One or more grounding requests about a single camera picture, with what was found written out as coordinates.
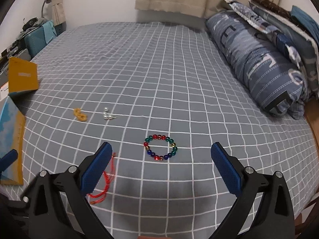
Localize white pearl earrings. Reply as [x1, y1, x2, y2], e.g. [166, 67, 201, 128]
[102, 107, 118, 120]

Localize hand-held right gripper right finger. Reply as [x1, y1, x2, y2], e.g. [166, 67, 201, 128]
[206, 142, 296, 239]

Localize blue white patterned pillow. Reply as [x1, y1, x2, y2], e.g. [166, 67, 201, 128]
[222, 0, 302, 68]

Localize blue cardboard box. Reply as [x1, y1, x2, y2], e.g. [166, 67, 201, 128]
[0, 57, 40, 186]

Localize dark bag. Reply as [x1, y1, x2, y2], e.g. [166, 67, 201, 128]
[22, 17, 46, 32]

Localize yellow cardboard box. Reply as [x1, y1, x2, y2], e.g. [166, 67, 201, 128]
[0, 47, 30, 80]

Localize red cord bracelet gold charm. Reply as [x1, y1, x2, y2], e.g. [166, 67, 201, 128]
[86, 152, 118, 205]

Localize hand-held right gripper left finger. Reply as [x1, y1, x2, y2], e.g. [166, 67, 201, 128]
[29, 142, 114, 239]

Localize wooden headboard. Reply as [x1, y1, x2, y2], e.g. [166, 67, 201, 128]
[302, 99, 319, 145]

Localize grey checked bed sheet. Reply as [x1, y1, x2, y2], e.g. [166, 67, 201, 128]
[0, 21, 317, 239]

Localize narrow beige curtain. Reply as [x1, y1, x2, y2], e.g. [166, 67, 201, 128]
[51, 0, 67, 27]

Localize amber bead bracelet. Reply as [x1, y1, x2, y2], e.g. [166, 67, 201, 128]
[73, 108, 89, 121]

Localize teal folded cloth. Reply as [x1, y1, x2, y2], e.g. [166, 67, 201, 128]
[290, 5, 319, 44]

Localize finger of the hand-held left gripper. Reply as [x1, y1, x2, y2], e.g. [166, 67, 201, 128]
[0, 149, 19, 180]

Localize brown patterned blanket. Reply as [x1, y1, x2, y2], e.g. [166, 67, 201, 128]
[249, 0, 319, 38]

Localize folded blue printed duvet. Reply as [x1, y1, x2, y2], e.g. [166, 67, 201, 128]
[205, 10, 311, 120]

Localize multicoloured glass bead bracelet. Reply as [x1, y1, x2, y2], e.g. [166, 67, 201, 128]
[143, 134, 179, 162]

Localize teal suitcase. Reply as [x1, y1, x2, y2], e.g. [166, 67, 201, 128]
[24, 21, 58, 58]

